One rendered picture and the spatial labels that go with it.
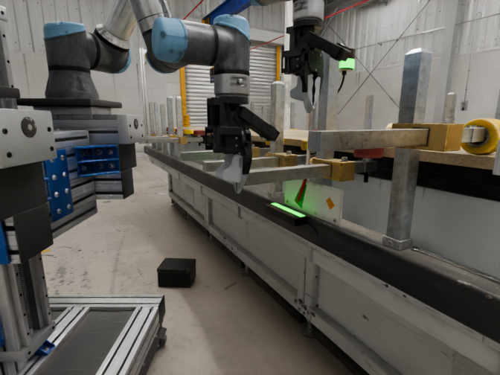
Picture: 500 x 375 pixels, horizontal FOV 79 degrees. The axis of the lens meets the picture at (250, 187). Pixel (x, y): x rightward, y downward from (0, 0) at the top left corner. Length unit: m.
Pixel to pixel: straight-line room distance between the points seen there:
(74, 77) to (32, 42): 7.72
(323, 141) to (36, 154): 0.49
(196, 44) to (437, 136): 0.47
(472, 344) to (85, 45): 1.24
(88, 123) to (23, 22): 7.86
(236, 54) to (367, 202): 0.65
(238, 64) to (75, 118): 0.61
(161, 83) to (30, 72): 2.89
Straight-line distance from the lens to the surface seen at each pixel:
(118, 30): 1.19
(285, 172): 0.74
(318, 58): 0.82
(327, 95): 0.86
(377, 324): 1.23
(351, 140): 0.51
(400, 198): 0.72
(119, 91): 8.72
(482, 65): 8.58
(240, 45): 0.66
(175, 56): 0.62
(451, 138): 0.66
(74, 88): 1.10
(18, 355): 1.13
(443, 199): 0.92
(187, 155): 1.15
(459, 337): 0.77
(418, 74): 0.70
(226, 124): 0.65
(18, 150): 0.62
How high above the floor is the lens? 0.98
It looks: 13 degrees down
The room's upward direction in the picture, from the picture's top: straight up
